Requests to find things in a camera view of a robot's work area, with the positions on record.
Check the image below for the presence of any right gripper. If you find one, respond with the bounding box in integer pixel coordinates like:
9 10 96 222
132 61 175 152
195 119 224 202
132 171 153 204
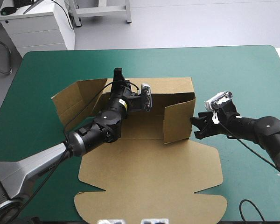
189 102 240 140

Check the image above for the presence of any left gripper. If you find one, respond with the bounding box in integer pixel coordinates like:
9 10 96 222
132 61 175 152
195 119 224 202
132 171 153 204
109 67 142 111

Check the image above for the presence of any brown cardboard box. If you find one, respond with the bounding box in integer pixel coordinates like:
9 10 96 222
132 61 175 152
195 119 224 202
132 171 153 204
51 77 229 224

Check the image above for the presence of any white drawer cabinet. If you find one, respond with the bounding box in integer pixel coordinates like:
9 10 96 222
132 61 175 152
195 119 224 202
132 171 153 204
0 0 76 58

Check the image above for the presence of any grey metal chair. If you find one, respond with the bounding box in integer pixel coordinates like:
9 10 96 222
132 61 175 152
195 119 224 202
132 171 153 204
0 35 14 76

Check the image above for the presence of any dark green object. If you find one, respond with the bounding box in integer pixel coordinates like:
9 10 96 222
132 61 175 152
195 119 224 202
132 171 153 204
0 6 16 16

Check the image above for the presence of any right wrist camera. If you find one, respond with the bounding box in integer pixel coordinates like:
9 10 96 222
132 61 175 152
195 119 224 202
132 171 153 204
204 91 233 112

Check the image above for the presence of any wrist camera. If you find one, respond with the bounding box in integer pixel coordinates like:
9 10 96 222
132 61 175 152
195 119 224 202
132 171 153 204
139 83 153 112
204 91 233 112

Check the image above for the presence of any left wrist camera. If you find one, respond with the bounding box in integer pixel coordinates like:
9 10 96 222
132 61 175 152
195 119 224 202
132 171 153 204
139 83 153 112

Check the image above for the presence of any white table frame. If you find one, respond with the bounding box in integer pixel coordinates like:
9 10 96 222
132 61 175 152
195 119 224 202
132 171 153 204
64 0 133 28

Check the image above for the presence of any thin black cable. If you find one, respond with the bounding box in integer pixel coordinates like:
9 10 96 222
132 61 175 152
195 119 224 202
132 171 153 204
51 0 75 30

